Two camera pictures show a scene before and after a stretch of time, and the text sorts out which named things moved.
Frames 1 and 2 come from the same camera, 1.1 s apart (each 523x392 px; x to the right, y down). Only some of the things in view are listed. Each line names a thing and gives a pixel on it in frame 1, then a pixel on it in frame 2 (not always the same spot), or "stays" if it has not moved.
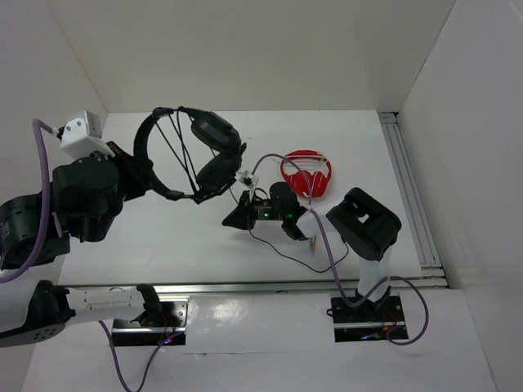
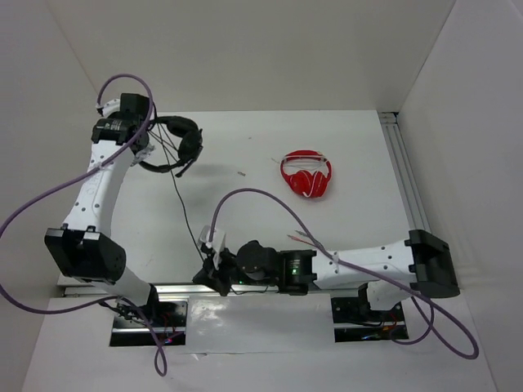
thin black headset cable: x=191 y=175 -> x=199 y=253
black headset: x=217 y=170 -> x=189 y=147
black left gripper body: x=135 y=182 -> x=141 y=148
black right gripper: x=243 y=216 -> x=214 y=278
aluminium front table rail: x=305 y=287 stays
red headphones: x=309 y=184 stays
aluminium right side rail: x=430 y=270 stays
